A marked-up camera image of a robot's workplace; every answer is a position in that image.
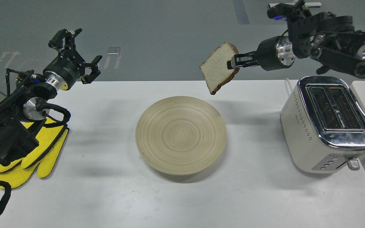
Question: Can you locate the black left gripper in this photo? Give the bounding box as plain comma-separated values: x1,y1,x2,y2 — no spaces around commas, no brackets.
43,28,102,91

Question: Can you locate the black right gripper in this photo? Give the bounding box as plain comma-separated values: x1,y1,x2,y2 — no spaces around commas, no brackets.
227,36,296,71

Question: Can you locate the slice of brown bread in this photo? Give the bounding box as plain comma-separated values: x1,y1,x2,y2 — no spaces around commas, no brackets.
200,42,239,95

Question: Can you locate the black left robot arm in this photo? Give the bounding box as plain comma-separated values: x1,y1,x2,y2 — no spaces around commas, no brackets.
0,28,102,216

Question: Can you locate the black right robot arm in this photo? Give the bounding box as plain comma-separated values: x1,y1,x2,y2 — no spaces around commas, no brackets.
226,0,365,79

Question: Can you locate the silver two-slot toaster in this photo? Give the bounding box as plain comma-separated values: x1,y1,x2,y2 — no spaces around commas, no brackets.
280,76,365,174

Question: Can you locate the yellow oven mitt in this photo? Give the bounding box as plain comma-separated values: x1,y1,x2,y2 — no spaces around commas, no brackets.
0,125,70,188

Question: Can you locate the round wooden plate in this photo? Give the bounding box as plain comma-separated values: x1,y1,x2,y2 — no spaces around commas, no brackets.
136,96,227,175

